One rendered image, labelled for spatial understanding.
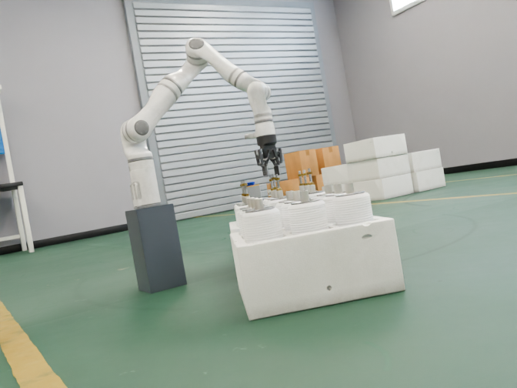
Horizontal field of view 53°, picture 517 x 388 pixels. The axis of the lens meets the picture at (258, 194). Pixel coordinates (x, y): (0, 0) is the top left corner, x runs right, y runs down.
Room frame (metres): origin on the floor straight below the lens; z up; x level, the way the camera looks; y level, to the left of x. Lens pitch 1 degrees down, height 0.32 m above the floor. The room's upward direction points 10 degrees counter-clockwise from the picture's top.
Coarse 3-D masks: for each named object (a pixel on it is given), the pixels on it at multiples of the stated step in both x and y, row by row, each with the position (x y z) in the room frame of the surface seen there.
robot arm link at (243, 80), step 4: (244, 72) 1.99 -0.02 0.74; (240, 76) 1.98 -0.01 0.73; (244, 76) 1.98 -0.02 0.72; (248, 76) 1.99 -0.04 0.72; (236, 80) 1.98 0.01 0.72; (240, 80) 1.98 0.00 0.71; (244, 80) 1.98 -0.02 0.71; (248, 80) 2.00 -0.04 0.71; (252, 80) 2.01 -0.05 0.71; (256, 80) 2.01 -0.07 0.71; (236, 84) 1.99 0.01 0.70; (240, 84) 1.98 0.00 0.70; (244, 84) 1.99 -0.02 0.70; (248, 84) 2.01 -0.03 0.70; (264, 84) 1.97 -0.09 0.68; (240, 88) 1.99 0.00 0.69; (244, 88) 2.00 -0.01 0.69; (268, 88) 1.98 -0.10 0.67; (268, 92) 1.98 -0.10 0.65; (268, 96) 1.99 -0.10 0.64
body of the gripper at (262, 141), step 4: (260, 136) 1.95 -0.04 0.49; (264, 136) 1.95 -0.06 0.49; (268, 136) 1.94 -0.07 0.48; (272, 136) 1.95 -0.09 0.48; (260, 140) 1.95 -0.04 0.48; (264, 140) 1.95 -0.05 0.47; (268, 140) 1.94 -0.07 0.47; (272, 140) 1.95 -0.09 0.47; (276, 140) 1.97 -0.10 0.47; (260, 144) 1.96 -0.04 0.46; (264, 144) 1.95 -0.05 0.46; (268, 144) 1.96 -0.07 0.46; (272, 144) 1.98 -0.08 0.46; (260, 148) 1.95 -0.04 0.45; (264, 148) 1.95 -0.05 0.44; (268, 148) 1.96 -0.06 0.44; (272, 148) 1.99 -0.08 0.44; (264, 152) 1.95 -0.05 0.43; (272, 152) 1.98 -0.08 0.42; (264, 156) 1.96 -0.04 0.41; (272, 156) 1.98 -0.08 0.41
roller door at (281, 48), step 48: (144, 0) 7.15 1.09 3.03; (192, 0) 7.52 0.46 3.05; (240, 0) 7.93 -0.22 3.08; (144, 48) 7.06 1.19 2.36; (240, 48) 7.82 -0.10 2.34; (288, 48) 8.27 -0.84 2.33; (144, 96) 7.03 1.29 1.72; (192, 96) 7.36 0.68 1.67; (240, 96) 7.75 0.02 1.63; (288, 96) 8.19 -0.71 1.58; (192, 144) 7.30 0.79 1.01; (240, 144) 7.68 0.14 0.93; (288, 144) 8.11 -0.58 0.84; (336, 144) 8.63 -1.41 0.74; (192, 192) 7.23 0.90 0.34; (240, 192) 7.61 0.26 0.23
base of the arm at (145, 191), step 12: (132, 168) 1.88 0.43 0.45; (144, 168) 1.88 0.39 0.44; (132, 180) 1.89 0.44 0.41; (144, 180) 1.87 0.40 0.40; (156, 180) 1.92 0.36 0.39; (132, 192) 1.91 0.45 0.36; (144, 192) 1.87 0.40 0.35; (156, 192) 1.90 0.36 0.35; (144, 204) 1.87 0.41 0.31; (156, 204) 1.89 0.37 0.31
